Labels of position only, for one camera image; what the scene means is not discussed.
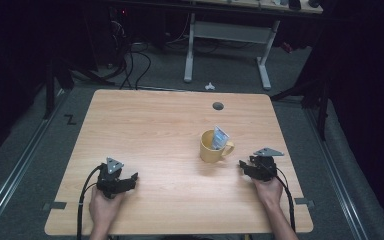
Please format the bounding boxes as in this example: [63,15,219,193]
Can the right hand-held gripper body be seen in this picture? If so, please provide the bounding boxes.
[249,147,285,183]

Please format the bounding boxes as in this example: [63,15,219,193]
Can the grey tape strip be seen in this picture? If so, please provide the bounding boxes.
[293,197,316,208]
[42,201,68,212]

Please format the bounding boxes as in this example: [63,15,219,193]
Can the white blue sachet packet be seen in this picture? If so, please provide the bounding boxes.
[210,125,231,151]

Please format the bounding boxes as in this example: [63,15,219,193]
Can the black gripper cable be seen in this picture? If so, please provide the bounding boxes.
[76,164,103,240]
[274,165,297,233]

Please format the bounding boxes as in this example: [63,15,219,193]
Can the person's left hand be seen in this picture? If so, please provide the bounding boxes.
[88,185,128,231]

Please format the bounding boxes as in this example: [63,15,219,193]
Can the metal floor rail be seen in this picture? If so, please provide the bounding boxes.
[0,89,68,236]
[303,105,370,240]

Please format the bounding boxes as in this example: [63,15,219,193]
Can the white table frame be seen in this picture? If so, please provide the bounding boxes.
[183,0,324,92]

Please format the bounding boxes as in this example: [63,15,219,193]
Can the black floor cables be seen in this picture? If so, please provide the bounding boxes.
[104,19,153,91]

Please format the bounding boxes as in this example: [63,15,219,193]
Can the black tape mark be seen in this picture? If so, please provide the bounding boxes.
[63,113,78,126]

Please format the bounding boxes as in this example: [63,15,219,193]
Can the yellow mug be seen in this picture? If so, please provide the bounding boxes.
[199,129,236,164]

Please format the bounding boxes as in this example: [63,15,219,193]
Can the black metal stand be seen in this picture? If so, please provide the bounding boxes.
[269,74,332,142]
[42,54,116,120]

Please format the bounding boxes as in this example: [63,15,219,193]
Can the dark computer tower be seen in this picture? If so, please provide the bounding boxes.
[107,5,133,66]

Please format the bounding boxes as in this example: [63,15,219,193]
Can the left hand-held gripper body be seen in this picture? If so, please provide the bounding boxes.
[95,157,132,200]

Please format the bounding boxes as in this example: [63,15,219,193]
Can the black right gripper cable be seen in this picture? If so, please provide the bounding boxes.
[274,165,297,233]

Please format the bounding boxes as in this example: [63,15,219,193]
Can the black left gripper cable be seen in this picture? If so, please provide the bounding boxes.
[76,164,103,240]

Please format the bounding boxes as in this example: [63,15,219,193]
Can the person's right hand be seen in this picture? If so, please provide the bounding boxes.
[251,175,284,208]

